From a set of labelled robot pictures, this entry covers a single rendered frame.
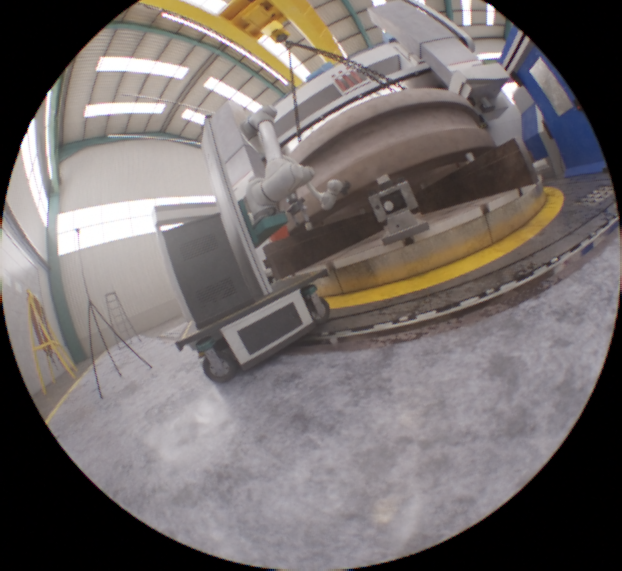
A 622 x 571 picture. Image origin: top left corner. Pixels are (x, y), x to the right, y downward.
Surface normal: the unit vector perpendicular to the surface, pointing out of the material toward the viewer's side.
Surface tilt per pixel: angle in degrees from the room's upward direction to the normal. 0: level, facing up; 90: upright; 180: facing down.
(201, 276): 90
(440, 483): 0
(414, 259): 90
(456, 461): 0
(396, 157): 90
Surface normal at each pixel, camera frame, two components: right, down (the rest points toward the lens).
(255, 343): 0.52, -0.18
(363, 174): -0.50, 0.25
